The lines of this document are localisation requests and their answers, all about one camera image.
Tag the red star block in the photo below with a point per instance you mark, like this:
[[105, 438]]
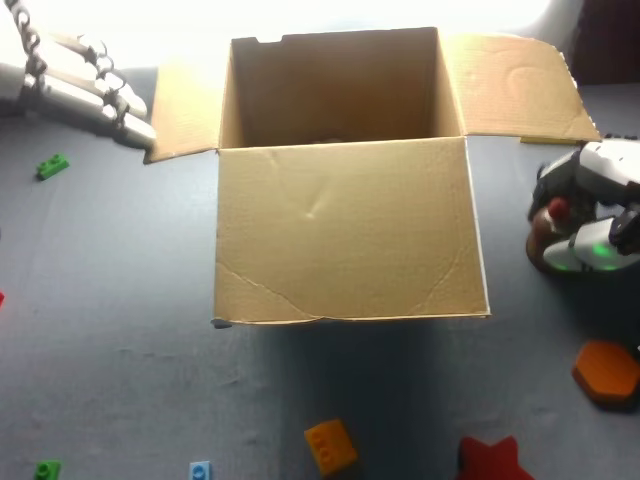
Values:
[[490, 462]]

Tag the blue studded toy brick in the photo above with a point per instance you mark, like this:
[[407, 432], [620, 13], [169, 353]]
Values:
[[200, 472]]

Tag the brown toy with red tip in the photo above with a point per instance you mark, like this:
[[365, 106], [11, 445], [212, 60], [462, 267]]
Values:
[[542, 227]]

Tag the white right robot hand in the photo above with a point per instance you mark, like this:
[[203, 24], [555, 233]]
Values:
[[610, 170]]

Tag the orange hexagon block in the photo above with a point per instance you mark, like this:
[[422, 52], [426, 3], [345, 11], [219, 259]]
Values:
[[607, 372]]

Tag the green studded toy brick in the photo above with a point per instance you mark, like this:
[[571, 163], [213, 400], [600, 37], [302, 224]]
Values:
[[52, 167], [47, 471]]

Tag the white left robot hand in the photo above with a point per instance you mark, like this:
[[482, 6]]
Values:
[[75, 85]]

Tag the grey table cloth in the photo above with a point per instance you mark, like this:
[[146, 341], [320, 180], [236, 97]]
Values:
[[125, 325]]

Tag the brown cardboard box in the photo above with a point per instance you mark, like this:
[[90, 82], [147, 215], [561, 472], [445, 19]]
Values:
[[350, 225]]

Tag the yellow studded toy brick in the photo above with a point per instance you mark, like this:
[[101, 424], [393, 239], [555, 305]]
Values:
[[330, 447]]

